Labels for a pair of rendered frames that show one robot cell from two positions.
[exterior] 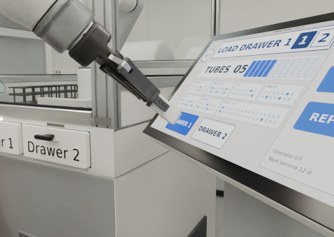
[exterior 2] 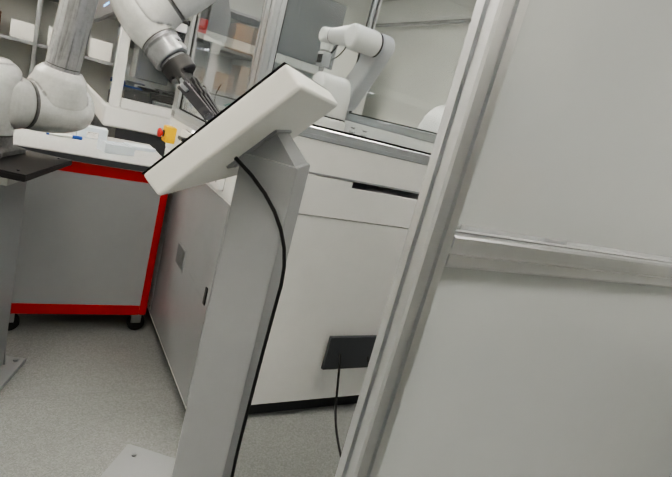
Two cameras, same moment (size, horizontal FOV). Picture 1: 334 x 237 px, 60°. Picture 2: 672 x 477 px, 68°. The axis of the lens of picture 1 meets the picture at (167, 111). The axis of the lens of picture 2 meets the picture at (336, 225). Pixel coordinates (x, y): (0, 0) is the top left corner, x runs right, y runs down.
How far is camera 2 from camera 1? 0.92 m
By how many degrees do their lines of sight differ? 29
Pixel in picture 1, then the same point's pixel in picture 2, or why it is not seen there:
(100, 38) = (177, 64)
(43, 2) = (145, 35)
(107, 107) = not seen: hidden behind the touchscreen
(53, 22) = (149, 48)
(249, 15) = not seen: outside the picture
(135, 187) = not seen: hidden behind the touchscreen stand
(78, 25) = (162, 52)
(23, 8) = (135, 37)
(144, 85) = (198, 104)
